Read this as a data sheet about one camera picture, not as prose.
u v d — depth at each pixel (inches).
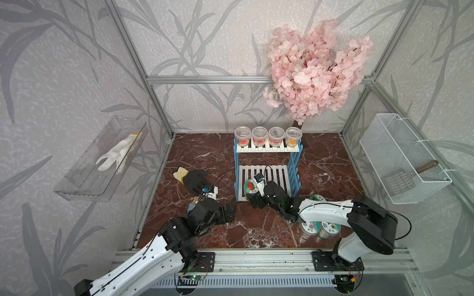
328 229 29.5
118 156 26.1
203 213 20.7
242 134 29.1
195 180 37.8
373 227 17.2
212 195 26.7
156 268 22.6
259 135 29.0
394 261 28.8
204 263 28.5
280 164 41.3
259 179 28.9
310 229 29.2
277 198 25.4
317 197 32.6
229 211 26.0
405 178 27.9
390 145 26.9
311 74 25.3
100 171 25.3
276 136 29.0
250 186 33.3
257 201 29.6
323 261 28.6
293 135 29.5
